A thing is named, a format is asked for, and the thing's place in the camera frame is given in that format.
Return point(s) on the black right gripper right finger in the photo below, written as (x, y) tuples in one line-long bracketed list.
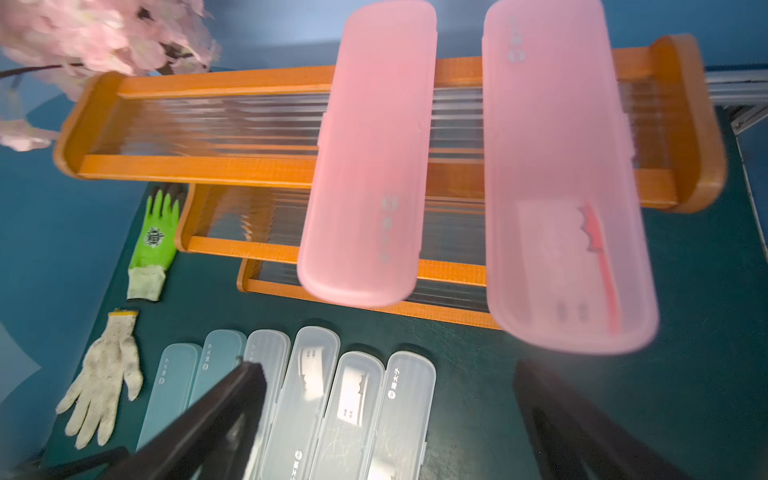
[(573, 439)]

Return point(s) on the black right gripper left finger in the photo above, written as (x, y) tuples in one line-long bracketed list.
[(212, 439)]

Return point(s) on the clear pencil case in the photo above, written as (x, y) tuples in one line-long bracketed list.
[(400, 436), (270, 349), (290, 448), (348, 424)]

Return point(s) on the pink pencil case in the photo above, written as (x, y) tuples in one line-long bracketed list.
[(362, 233), (567, 263)]

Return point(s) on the blue pencil case outer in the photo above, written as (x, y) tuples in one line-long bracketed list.
[(171, 390)]

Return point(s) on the blue pencil case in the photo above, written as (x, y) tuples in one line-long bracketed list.
[(171, 390), (221, 353)]

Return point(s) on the blue pencil case inner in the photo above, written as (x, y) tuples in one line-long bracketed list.
[(221, 353)]

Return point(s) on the orange three-tier shelf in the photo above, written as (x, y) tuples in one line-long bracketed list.
[(245, 142)]

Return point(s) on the white cotton glove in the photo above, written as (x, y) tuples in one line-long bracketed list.
[(111, 364)]

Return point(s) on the green work glove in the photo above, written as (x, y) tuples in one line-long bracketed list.
[(155, 248)]

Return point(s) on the pink cherry blossom tree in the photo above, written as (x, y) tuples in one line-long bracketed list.
[(67, 43)]

